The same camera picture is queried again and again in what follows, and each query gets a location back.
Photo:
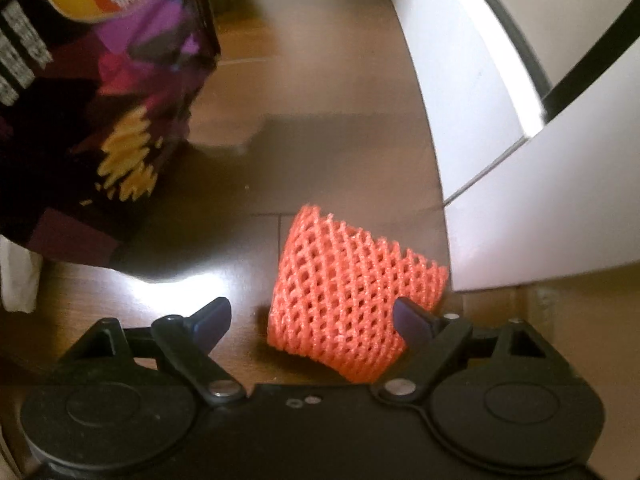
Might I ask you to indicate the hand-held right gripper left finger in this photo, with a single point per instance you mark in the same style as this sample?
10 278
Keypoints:
212 319

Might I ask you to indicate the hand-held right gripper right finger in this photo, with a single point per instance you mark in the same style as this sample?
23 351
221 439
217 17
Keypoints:
414 321

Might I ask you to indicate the orange foam fruit net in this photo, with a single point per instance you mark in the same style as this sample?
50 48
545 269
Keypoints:
345 290

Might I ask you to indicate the purple snack bag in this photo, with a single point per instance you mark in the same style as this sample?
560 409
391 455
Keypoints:
100 110

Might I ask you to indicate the white cabinet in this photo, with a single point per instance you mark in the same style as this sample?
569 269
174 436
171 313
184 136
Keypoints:
525 160

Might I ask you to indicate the white cloth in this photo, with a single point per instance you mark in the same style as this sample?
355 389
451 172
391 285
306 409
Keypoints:
17 275

